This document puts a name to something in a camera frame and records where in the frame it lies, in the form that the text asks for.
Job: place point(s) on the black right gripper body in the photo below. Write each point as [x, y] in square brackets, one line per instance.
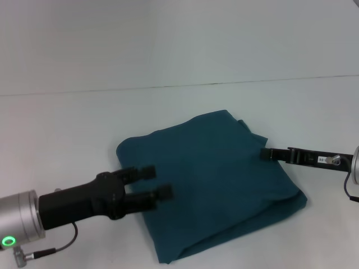
[319, 159]

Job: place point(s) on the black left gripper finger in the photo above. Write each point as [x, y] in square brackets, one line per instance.
[137, 173]
[146, 200]

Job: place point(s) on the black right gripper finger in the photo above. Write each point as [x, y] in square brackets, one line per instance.
[276, 154]

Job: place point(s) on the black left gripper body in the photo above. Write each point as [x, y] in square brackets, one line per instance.
[81, 200]

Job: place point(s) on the teal blue shirt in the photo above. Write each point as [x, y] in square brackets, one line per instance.
[207, 173]

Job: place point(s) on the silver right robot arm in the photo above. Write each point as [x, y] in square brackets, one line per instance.
[355, 165]

